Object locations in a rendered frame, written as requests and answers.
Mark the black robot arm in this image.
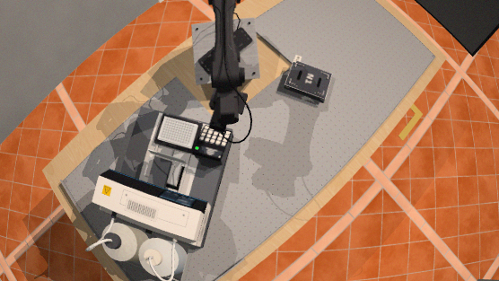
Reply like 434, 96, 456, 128
198, 0, 252, 133

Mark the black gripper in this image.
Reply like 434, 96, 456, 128
209, 88, 248, 115

